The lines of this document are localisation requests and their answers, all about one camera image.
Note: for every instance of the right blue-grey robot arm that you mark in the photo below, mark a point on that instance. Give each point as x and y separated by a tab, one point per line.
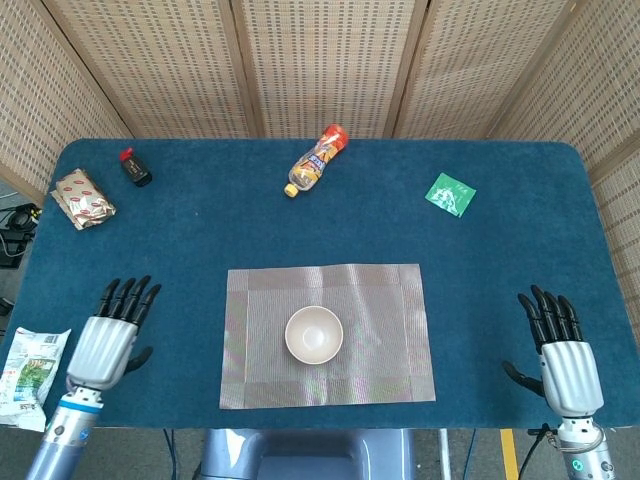
585	450

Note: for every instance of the grey woven placemat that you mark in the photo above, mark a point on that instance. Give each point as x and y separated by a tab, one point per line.
390	350

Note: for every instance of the white green snack bag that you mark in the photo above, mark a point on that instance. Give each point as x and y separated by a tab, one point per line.
30	375

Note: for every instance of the blue-grey robot torso base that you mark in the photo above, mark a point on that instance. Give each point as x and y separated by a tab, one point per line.
300	455

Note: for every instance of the white bowl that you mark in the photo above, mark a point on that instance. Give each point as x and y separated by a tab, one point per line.
314	335

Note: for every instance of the small black bottle red cap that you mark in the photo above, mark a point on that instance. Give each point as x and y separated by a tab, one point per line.
136	171

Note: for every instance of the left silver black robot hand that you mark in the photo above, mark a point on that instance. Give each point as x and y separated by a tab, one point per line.
102	350

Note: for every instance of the blue felt table cover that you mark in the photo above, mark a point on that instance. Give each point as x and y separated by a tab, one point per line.
250	230

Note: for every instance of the plastic bottle orange label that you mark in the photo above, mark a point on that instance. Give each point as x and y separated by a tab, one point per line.
312	165

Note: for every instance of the white table leg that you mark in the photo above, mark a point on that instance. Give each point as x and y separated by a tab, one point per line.
444	455

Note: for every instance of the green tea sachet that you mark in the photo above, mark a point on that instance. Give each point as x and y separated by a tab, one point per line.
450	195

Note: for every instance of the woven bamboo folding screen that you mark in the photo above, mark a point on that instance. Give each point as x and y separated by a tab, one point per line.
325	65

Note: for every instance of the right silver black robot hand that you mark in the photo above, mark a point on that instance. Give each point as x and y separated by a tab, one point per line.
570	377

